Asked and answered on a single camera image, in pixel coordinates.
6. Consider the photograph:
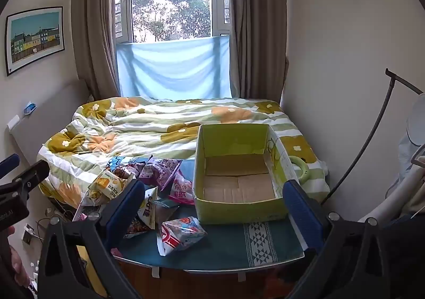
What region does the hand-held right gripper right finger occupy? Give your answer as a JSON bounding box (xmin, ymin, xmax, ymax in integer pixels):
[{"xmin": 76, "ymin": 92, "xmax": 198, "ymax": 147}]
[{"xmin": 282, "ymin": 179, "xmax": 391, "ymax": 299}]

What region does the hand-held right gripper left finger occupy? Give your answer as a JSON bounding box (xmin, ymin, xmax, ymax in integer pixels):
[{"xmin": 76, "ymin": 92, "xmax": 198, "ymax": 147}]
[{"xmin": 37, "ymin": 179, "xmax": 147, "ymax": 299}]

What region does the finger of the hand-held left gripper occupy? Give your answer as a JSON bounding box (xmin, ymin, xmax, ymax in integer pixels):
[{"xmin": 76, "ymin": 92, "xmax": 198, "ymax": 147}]
[
  {"xmin": 0, "ymin": 154, "xmax": 20, "ymax": 173},
  {"xmin": 0, "ymin": 160, "xmax": 50, "ymax": 195}
]

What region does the cream black-lettered snack packet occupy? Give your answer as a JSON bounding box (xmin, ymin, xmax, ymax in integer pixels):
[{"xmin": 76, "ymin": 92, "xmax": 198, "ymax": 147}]
[{"xmin": 136, "ymin": 186, "xmax": 158, "ymax": 230}]

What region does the cream orange snack packet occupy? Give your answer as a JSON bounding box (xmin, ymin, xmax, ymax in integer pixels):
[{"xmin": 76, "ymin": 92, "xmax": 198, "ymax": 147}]
[{"xmin": 81, "ymin": 169, "xmax": 133, "ymax": 207}]

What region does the dark brown snack packet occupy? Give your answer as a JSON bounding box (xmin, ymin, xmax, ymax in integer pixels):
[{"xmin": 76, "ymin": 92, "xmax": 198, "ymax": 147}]
[{"xmin": 113, "ymin": 163, "xmax": 141, "ymax": 183}]

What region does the grey green snack packet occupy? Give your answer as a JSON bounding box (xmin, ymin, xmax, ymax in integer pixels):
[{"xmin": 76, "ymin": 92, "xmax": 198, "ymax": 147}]
[{"xmin": 154, "ymin": 199, "xmax": 181, "ymax": 220}]

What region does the purple snack packet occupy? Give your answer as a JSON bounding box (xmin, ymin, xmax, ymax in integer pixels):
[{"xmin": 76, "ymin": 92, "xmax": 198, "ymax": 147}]
[{"xmin": 139, "ymin": 156, "xmax": 183, "ymax": 191}]

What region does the pink white snack packet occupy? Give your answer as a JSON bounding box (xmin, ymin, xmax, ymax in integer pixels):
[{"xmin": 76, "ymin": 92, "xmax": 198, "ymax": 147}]
[{"xmin": 168, "ymin": 169, "xmax": 196, "ymax": 205}]

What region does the red white snack packet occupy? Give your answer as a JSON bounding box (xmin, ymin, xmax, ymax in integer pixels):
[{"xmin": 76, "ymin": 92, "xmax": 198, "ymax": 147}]
[{"xmin": 157, "ymin": 216, "xmax": 208, "ymax": 256}]

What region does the green cardboard box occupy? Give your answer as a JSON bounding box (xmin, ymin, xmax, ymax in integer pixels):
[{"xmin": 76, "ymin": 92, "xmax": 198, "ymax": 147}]
[{"xmin": 193, "ymin": 124, "xmax": 303, "ymax": 225}]

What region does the person's left hand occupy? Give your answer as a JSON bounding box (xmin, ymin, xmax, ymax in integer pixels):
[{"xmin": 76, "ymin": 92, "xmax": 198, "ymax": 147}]
[{"xmin": 7, "ymin": 224, "xmax": 29, "ymax": 288}]

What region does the teal patterned table mat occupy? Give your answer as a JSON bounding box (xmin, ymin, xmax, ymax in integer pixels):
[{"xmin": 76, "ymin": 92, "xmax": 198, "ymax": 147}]
[{"xmin": 106, "ymin": 155, "xmax": 305, "ymax": 269}]

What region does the floral striped blanket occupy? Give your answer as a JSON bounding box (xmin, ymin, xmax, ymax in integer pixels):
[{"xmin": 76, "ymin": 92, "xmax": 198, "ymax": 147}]
[{"xmin": 36, "ymin": 96, "xmax": 329, "ymax": 207}]

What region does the black curved pole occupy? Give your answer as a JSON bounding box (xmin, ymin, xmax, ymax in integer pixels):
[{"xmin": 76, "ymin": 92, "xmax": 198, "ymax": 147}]
[{"xmin": 320, "ymin": 68, "xmax": 425, "ymax": 205}]

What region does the framed houses picture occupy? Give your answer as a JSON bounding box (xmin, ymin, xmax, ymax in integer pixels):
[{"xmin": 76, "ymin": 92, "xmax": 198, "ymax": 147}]
[{"xmin": 5, "ymin": 6, "xmax": 65, "ymax": 77}]

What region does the light blue cloth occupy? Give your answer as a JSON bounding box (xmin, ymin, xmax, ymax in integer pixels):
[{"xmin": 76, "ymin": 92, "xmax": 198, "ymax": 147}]
[{"xmin": 116, "ymin": 36, "xmax": 231, "ymax": 100}]

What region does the brown curtain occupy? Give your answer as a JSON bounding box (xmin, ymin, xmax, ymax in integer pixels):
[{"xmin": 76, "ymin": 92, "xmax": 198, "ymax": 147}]
[
  {"xmin": 227, "ymin": 0, "xmax": 288, "ymax": 101},
  {"xmin": 71, "ymin": 0, "xmax": 121, "ymax": 101}
]

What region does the green plastic ring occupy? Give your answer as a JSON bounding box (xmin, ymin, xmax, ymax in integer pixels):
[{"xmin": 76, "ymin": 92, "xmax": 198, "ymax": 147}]
[{"xmin": 289, "ymin": 155, "xmax": 311, "ymax": 187}]

